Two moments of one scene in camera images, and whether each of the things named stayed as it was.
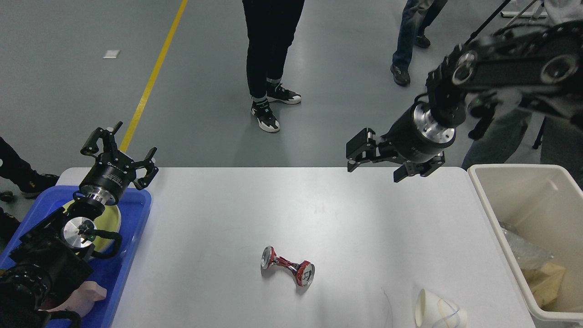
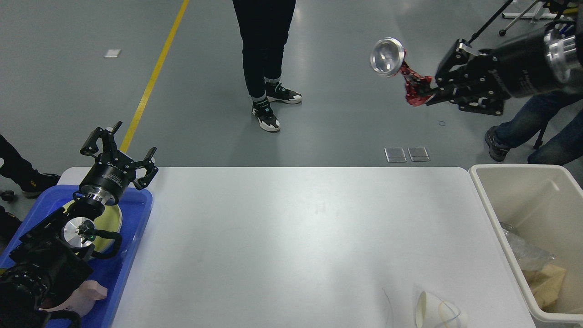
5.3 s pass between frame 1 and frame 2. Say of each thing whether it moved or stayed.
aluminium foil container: stayed
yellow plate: stayed
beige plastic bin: stayed
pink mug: stayed
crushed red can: moved
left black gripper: stayed
